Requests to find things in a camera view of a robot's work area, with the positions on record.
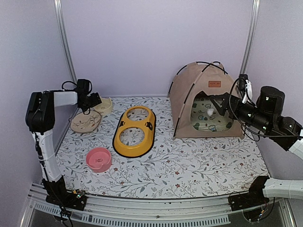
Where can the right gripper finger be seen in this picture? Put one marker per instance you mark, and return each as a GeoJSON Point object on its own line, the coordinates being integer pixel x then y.
{"type": "Point", "coordinates": [220, 103]}
{"type": "Point", "coordinates": [221, 96]}

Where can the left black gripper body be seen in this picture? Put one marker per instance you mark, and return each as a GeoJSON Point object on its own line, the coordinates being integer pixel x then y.
{"type": "Point", "coordinates": [91, 102]}

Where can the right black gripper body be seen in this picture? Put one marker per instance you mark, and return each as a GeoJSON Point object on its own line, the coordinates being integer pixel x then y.
{"type": "Point", "coordinates": [259, 119]}

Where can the avocado print pet mat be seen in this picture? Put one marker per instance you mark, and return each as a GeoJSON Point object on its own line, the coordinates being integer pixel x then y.
{"type": "Point", "coordinates": [202, 122]}

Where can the cream cat-ear bowl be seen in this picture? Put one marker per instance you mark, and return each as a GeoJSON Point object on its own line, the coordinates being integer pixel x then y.
{"type": "Point", "coordinates": [105, 107]}

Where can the beige pet tent fabric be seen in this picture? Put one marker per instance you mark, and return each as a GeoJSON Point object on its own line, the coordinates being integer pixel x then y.
{"type": "Point", "coordinates": [203, 99]}

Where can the black tent pole one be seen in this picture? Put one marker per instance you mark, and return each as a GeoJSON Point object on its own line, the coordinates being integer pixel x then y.
{"type": "Point", "coordinates": [201, 78]}

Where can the black tent pole two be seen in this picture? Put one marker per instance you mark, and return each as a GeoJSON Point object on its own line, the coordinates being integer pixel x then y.
{"type": "Point", "coordinates": [192, 70]}

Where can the yellow double bowl holder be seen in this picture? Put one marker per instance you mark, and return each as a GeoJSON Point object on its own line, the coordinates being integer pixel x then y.
{"type": "Point", "coordinates": [135, 133]}

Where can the pink pet bowl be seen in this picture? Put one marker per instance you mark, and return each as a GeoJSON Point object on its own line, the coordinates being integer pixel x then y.
{"type": "Point", "coordinates": [99, 160]}

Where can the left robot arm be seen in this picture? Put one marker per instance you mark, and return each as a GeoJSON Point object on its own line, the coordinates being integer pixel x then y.
{"type": "Point", "coordinates": [40, 119]}

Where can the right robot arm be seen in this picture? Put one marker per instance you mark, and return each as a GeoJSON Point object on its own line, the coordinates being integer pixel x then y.
{"type": "Point", "coordinates": [291, 140]}

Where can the white pompom toy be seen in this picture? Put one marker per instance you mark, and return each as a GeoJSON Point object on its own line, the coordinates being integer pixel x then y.
{"type": "Point", "coordinates": [210, 111]}

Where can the beige leaf plate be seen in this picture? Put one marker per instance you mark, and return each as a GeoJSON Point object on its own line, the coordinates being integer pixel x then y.
{"type": "Point", "coordinates": [85, 123]}

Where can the floral table cloth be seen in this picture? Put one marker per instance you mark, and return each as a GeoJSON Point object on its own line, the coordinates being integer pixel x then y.
{"type": "Point", "coordinates": [174, 168]}

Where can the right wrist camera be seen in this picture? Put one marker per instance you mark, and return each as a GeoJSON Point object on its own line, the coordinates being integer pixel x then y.
{"type": "Point", "coordinates": [245, 88]}

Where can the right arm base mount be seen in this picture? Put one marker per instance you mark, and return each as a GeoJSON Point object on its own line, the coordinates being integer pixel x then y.
{"type": "Point", "coordinates": [240, 201]}

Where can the right aluminium frame post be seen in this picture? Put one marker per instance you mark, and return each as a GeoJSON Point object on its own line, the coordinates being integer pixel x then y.
{"type": "Point", "coordinates": [251, 34]}

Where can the aluminium frame post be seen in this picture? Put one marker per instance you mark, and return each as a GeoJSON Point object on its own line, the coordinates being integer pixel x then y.
{"type": "Point", "coordinates": [64, 39]}
{"type": "Point", "coordinates": [251, 34]}

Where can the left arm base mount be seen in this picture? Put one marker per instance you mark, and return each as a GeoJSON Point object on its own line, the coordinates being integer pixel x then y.
{"type": "Point", "coordinates": [65, 199]}

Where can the front aluminium rail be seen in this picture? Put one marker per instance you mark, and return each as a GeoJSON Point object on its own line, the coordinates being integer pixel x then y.
{"type": "Point", "coordinates": [107, 211]}

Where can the left aluminium frame post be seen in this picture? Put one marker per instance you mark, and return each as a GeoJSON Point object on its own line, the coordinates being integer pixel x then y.
{"type": "Point", "coordinates": [64, 39]}

